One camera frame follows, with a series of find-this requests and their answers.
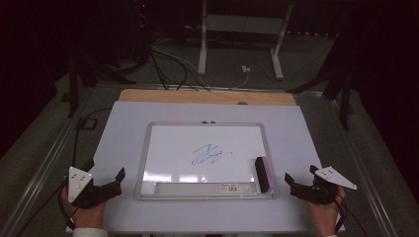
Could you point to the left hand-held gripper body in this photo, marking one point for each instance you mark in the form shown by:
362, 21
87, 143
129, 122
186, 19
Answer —
79, 182

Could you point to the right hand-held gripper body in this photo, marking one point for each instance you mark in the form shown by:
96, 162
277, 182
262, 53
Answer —
324, 187

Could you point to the black and purple whiteboard eraser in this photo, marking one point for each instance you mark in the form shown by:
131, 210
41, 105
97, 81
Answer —
263, 174

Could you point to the silver framed whiteboard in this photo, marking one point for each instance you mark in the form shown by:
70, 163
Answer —
204, 171

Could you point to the person's right hand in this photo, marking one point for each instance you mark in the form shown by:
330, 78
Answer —
326, 217

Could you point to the person's left hand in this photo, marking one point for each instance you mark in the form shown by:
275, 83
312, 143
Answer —
87, 215

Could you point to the white table cover sheet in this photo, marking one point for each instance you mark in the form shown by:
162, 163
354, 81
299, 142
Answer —
125, 138

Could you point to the black stand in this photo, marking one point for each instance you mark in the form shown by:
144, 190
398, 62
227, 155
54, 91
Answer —
74, 85
344, 95

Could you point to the dark device with red light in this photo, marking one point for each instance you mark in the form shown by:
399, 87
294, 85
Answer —
143, 19

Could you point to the white metal stand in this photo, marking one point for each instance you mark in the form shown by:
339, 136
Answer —
242, 24

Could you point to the grey metal floor rail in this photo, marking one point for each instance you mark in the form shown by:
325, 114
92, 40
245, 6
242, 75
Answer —
39, 171

